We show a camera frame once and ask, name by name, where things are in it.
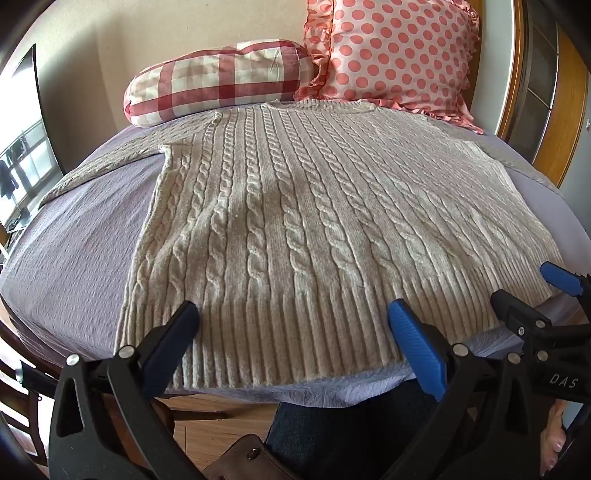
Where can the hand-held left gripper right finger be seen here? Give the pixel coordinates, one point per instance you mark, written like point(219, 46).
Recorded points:
point(414, 344)

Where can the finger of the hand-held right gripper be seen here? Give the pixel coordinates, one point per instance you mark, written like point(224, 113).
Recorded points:
point(559, 278)
point(516, 310)

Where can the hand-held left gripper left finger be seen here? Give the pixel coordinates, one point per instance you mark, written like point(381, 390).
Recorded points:
point(181, 323)

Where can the person's right hand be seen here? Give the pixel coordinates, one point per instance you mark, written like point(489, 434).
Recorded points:
point(554, 445)

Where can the person's dark jeans leg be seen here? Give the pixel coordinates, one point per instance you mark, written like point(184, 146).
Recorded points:
point(351, 434)

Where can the bed with lavender sheet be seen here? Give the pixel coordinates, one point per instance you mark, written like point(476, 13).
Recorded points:
point(74, 277)

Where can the brown leather bag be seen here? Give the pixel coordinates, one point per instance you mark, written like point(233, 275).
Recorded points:
point(240, 461)

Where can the dark wooden chair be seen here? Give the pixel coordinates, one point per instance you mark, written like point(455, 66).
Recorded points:
point(21, 401)

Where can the window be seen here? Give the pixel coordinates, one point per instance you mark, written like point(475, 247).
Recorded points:
point(21, 170)

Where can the red plaid pillow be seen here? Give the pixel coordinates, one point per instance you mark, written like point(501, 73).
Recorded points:
point(217, 78)

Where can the dark flat panel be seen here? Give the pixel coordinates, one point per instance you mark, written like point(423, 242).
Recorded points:
point(44, 106)

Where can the pink polka dot pillow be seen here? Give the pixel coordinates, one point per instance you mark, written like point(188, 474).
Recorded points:
point(392, 50)

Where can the wooden bed frame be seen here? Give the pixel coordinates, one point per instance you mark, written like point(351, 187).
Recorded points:
point(203, 406)

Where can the wooden door frame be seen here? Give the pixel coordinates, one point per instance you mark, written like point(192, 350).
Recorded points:
point(549, 92)

